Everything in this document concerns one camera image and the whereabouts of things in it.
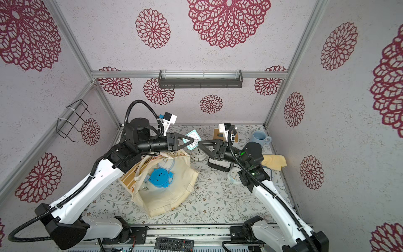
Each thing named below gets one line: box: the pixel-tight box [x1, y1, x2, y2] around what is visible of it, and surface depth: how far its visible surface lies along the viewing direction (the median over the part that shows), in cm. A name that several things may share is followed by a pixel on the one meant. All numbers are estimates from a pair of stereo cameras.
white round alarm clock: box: [227, 166, 242, 185], surface depth 93 cm
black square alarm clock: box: [207, 156, 232, 172], surface depth 97 cm
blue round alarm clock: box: [144, 168, 175, 188], surface depth 91 cm
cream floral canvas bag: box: [119, 149, 200, 217], surface depth 83 cm
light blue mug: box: [251, 130, 272, 147], surface depth 108 cm
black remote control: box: [154, 237, 195, 252], surface depth 72 cm
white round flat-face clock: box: [189, 145, 209, 167], surface depth 102 cm
